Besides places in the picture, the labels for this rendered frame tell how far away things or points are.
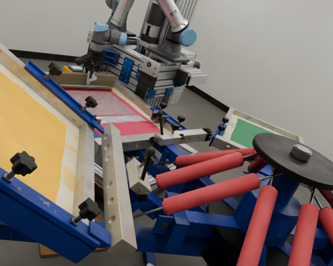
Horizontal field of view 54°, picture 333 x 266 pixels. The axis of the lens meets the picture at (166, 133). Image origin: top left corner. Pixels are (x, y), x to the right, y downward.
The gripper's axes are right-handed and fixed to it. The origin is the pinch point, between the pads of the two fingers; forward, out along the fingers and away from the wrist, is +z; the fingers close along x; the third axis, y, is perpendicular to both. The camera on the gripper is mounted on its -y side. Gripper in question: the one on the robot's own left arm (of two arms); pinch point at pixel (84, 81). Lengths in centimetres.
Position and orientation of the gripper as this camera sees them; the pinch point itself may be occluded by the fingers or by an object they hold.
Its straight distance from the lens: 204.8
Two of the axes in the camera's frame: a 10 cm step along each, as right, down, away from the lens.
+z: -3.2, 8.6, 4.0
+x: -6.3, -5.1, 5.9
